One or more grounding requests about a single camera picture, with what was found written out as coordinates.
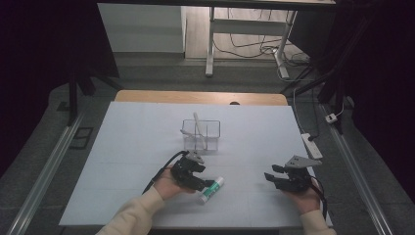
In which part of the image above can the white desk frame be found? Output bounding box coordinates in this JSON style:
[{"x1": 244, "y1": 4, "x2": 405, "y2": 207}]
[{"x1": 205, "y1": 6, "x2": 299, "y2": 79}]

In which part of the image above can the clear plastic container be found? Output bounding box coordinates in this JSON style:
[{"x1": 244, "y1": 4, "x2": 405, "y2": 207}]
[{"x1": 180, "y1": 118, "x2": 222, "y2": 153}]

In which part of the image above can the black curtain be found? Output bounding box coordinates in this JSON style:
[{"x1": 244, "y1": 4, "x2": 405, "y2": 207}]
[
  {"x1": 0, "y1": 0, "x2": 120, "y2": 177},
  {"x1": 336, "y1": 0, "x2": 415, "y2": 204}
]

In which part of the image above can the green and white glue stick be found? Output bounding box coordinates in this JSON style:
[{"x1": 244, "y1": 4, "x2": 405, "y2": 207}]
[{"x1": 196, "y1": 176, "x2": 225, "y2": 206}]

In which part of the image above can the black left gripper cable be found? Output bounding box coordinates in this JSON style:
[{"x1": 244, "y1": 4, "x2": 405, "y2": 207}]
[{"x1": 141, "y1": 150, "x2": 190, "y2": 195}]

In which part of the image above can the aluminium rail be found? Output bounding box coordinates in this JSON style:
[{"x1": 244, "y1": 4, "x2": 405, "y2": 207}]
[
  {"x1": 6, "y1": 112, "x2": 84, "y2": 235},
  {"x1": 321, "y1": 104, "x2": 394, "y2": 235}
]

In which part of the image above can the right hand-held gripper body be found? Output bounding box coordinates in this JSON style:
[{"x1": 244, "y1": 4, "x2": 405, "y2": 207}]
[{"x1": 275, "y1": 155, "x2": 323, "y2": 194}]

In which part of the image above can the person's left hand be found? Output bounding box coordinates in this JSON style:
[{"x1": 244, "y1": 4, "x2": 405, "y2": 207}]
[{"x1": 153, "y1": 167, "x2": 197, "y2": 201}]

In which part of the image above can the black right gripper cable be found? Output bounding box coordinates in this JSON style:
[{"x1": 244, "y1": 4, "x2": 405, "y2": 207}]
[{"x1": 309, "y1": 175, "x2": 328, "y2": 219}]

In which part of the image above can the black metal stand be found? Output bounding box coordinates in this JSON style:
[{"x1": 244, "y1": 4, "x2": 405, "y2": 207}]
[
  {"x1": 67, "y1": 65, "x2": 123, "y2": 126},
  {"x1": 282, "y1": 65, "x2": 347, "y2": 106}
]

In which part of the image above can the white power strip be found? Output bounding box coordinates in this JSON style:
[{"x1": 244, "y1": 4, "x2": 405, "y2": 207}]
[{"x1": 300, "y1": 132, "x2": 324, "y2": 161}]

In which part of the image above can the wooden table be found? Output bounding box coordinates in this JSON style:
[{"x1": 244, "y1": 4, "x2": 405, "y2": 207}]
[{"x1": 114, "y1": 89, "x2": 289, "y2": 107}]

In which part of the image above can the tangle of floor cables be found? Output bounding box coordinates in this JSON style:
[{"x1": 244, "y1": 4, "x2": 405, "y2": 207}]
[{"x1": 213, "y1": 9, "x2": 311, "y2": 67}]

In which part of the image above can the white marker pen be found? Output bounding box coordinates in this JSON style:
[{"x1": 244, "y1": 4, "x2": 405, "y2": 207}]
[{"x1": 193, "y1": 112, "x2": 208, "y2": 151}]

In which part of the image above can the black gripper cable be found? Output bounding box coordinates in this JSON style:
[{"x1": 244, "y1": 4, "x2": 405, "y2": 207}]
[
  {"x1": 141, "y1": 150, "x2": 190, "y2": 195},
  {"x1": 309, "y1": 175, "x2": 328, "y2": 219}
]

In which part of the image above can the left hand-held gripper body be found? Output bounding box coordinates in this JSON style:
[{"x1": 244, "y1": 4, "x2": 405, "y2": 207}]
[{"x1": 169, "y1": 150, "x2": 206, "y2": 191}]

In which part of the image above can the person's right hand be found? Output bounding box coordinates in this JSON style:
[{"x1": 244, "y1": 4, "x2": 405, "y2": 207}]
[{"x1": 283, "y1": 185, "x2": 322, "y2": 215}]

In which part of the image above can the white table cover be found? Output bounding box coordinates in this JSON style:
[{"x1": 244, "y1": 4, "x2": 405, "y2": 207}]
[{"x1": 58, "y1": 101, "x2": 334, "y2": 228}]

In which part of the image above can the black floor plate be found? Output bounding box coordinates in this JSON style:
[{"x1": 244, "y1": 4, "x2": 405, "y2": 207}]
[{"x1": 69, "y1": 126, "x2": 95, "y2": 151}]

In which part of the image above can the white cabinet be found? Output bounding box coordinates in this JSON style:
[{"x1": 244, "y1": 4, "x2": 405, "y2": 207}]
[{"x1": 97, "y1": 3, "x2": 187, "y2": 54}]

